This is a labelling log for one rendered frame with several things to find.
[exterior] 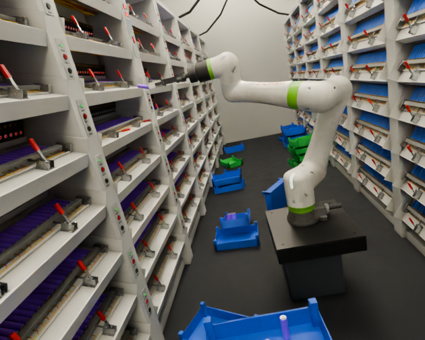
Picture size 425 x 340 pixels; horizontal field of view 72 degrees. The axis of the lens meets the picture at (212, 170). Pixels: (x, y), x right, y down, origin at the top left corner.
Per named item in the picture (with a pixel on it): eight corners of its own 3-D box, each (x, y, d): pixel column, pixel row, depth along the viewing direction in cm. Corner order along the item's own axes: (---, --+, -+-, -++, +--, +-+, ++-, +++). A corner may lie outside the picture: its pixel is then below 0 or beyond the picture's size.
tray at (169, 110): (178, 115, 231) (179, 96, 227) (156, 127, 174) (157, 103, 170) (153, 111, 233) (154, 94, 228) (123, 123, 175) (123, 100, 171)
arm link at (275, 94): (297, 75, 122) (285, 88, 116) (299, 100, 129) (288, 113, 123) (227, 73, 144) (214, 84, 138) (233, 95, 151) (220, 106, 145)
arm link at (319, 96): (341, 110, 119) (345, 78, 114) (330, 117, 110) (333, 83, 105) (299, 106, 130) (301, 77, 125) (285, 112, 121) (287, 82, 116)
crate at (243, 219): (226, 222, 234) (224, 212, 235) (251, 218, 231) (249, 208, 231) (220, 229, 205) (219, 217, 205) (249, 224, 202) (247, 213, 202)
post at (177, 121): (206, 210, 265) (154, -4, 216) (204, 215, 256) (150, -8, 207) (185, 214, 268) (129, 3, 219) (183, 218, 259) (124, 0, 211)
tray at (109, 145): (152, 129, 165) (152, 112, 162) (102, 158, 108) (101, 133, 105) (117, 125, 166) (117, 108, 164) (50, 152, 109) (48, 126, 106)
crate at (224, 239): (258, 230, 211) (256, 220, 209) (260, 245, 192) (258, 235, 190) (218, 235, 216) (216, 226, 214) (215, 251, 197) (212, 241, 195)
